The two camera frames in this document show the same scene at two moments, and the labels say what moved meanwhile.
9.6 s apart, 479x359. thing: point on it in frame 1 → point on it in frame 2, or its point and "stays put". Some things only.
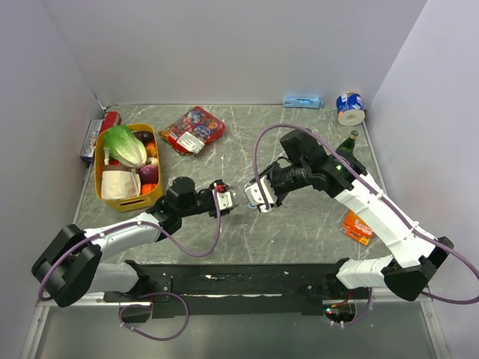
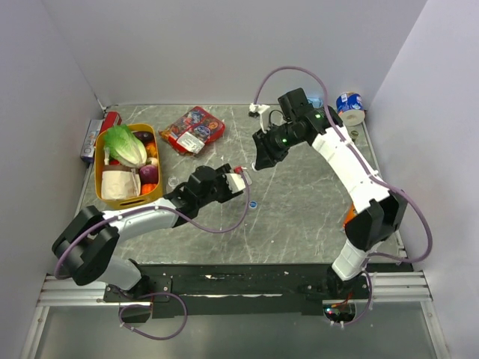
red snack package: [188, 134] stays put
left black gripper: [224, 212] → [221, 170]
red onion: [149, 174] stays put
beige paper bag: [120, 182] stays put
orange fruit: [147, 188] stays put
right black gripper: [275, 167] → [266, 155]
